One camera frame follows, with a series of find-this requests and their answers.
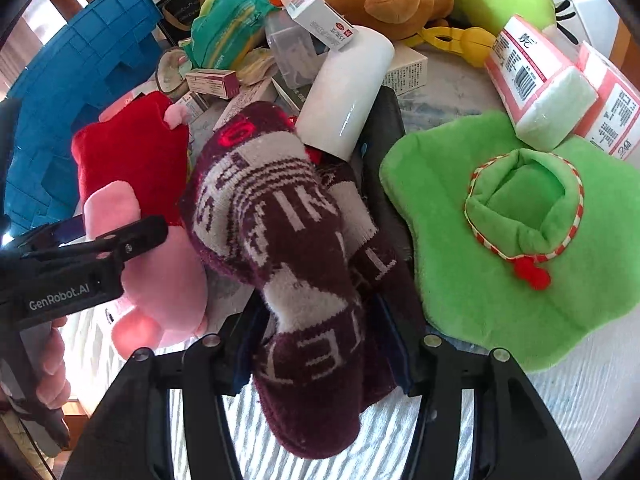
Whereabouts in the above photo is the clear plastic container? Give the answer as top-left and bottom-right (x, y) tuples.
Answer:
(263, 10), (332, 92)

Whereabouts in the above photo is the person's left hand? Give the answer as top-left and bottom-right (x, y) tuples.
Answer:
(35, 316), (72, 409)

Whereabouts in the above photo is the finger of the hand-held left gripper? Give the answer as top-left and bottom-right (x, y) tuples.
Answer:
(82, 216), (169, 264)
(10, 213), (86, 254)

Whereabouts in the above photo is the black flat case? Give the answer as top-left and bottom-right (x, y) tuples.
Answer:
(352, 87), (417, 281)

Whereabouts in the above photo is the white barcode medicine box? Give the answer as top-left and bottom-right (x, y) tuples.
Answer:
(278, 0), (361, 52)

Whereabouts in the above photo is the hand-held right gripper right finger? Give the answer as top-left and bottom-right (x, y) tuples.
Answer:
(374, 299), (583, 480)

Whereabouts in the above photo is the cream cardboard box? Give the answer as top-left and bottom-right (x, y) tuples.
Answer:
(382, 42), (429, 99)

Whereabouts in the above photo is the maroon white knit sock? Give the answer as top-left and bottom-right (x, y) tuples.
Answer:
(305, 147), (417, 397)
(180, 101), (373, 461)

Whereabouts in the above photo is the green diaper pack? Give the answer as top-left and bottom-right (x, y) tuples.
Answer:
(180, 0), (282, 72)

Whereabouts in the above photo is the green plush flower cushion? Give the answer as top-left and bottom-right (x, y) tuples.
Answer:
(379, 110), (640, 374)

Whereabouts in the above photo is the pink pig plush red dress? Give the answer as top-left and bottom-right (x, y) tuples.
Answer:
(70, 91), (211, 361)

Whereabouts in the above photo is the white flat box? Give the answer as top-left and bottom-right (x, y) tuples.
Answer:
(212, 77), (277, 136)

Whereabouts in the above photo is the cream magenta small box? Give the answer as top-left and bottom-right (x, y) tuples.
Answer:
(185, 68), (239, 100)

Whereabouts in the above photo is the blue plastic crate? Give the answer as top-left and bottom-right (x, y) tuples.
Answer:
(0, 0), (166, 235)

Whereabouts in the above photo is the pink white tissue pack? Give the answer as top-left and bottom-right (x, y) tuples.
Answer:
(484, 15), (600, 152)
(572, 42), (640, 162)

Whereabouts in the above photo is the black box gold print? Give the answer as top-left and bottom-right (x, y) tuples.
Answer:
(156, 0), (232, 47)

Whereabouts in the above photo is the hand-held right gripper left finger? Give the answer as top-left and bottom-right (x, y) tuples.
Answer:
(62, 305), (266, 480)

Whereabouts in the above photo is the white glossy cylinder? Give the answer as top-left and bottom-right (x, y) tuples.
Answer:
(295, 25), (396, 163)

